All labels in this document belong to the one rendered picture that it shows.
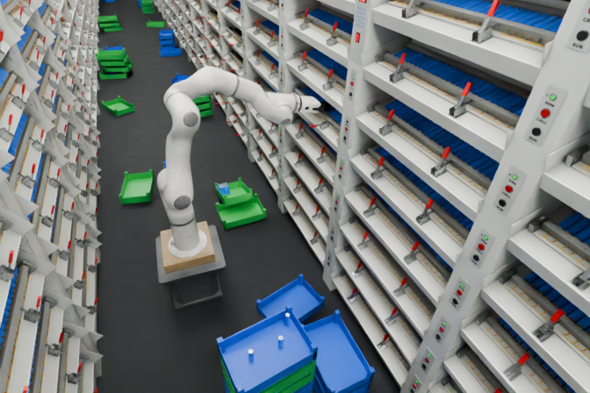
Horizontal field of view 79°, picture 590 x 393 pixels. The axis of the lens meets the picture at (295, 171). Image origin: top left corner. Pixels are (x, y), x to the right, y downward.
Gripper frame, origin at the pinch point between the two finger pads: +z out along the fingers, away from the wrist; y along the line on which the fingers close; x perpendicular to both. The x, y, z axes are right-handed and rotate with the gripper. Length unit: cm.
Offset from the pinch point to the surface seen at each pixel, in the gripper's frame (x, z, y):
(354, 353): 82, -2, -79
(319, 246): 83, 15, -14
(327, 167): 25.9, 1.3, -16.1
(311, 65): -14.3, -3.4, 17.4
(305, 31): -30.3, -12.6, 14.0
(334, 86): -13.8, -5.5, -11.3
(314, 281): 96, 9, -28
